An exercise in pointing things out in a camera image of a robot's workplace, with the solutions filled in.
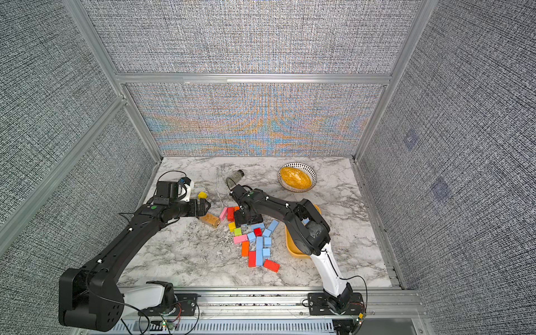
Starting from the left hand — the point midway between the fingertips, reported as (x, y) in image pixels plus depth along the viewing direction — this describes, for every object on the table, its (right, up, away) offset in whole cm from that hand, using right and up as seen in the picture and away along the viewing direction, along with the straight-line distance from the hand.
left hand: (203, 202), depth 85 cm
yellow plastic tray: (+35, -16, -3) cm, 39 cm away
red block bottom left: (+20, -22, -1) cm, 30 cm away
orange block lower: (+17, -20, +3) cm, 26 cm away
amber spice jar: (+1, -9, +7) cm, 11 cm away
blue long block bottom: (+23, -20, 0) cm, 30 cm away
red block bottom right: (+28, -25, -2) cm, 37 cm away
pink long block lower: (+14, -16, +3) cm, 21 cm away
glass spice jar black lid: (+9, +9, +22) cm, 26 cm away
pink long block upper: (+6, -7, +10) cm, 14 cm away
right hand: (+15, -8, +9) cm, 19 cm away
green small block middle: (+14, -13, +3) cm, 19 cm away
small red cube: (+22, -13, +4) cm, 26 cm away
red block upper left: (+10, -7, +10) cm, 15 cm away
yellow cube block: (-6, +1, +16) cm, 17 cm away
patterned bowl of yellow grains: (+41, +11, +19) cm, 46 cm away
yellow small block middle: (+10, -12, +7) cm, 17 cm away
